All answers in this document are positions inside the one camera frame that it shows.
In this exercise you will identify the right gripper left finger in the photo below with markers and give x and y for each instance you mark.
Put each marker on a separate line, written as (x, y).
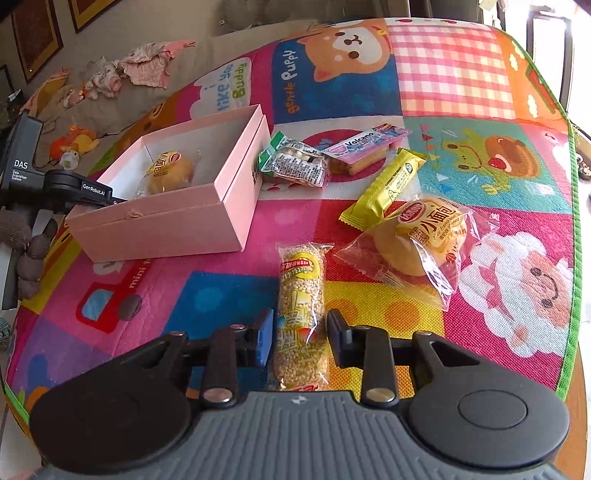
(220, 356)

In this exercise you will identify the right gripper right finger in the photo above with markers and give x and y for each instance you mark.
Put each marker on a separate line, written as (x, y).
(372, 350)

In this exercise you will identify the sesame rice bar packet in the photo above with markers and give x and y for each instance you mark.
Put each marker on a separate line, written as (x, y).
(301, 351)

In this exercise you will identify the small bread bun packet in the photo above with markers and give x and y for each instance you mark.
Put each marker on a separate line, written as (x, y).
(420, 248)

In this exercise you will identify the yellow snack bar packet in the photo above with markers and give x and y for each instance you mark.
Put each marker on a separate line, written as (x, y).
(370, 209)

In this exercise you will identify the pink cardboard box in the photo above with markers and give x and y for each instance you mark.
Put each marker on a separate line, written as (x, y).
(212, 215)

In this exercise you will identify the green white candy packet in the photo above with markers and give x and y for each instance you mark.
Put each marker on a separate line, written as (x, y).
(294, 161)

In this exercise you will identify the Velcano wafer packet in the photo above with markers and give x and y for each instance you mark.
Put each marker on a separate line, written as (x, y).
(355, 154)

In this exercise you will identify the brown plush toy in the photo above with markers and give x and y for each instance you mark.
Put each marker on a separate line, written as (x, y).
(22, 257)

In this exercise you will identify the orange lion plush toy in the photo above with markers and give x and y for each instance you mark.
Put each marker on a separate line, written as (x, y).
(67, 150)

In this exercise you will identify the grey sofa cushion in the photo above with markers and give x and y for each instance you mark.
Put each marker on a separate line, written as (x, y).
(110, 116)

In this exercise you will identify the pile of pink clothes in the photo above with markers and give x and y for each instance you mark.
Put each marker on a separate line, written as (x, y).
(146, 65)

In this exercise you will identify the colourful cartoon play mat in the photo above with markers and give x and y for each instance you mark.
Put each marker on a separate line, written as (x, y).
(495, 140)

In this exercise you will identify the framed wall picture left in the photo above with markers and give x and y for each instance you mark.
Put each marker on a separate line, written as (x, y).
(36, 33)

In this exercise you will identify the framed wall picture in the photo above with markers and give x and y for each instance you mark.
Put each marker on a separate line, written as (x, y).
(36, 33)
(84, 12)

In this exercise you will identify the framed wall picture middle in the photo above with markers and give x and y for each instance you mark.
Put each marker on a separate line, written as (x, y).
(84, 12)

